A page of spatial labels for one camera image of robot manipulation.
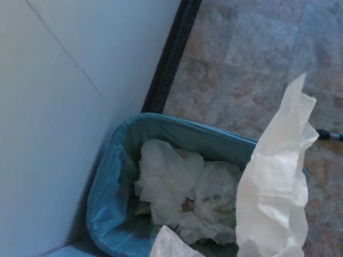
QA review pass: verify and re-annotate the white tissue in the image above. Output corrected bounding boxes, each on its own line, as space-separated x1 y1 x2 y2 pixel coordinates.
149 72 320 257

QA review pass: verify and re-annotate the trash bin with blue liner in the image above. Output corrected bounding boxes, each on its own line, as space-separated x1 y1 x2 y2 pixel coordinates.
86 112 309 257

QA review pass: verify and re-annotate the pile of discarded white tissues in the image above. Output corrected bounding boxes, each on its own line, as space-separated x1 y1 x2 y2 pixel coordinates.
133 138 243 246

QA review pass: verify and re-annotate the black baseboard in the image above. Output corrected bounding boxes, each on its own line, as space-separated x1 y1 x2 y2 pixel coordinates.
140 0 204 115

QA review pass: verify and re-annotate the dark floor cable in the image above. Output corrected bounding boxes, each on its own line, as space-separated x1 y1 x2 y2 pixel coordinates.
315 128 343 142

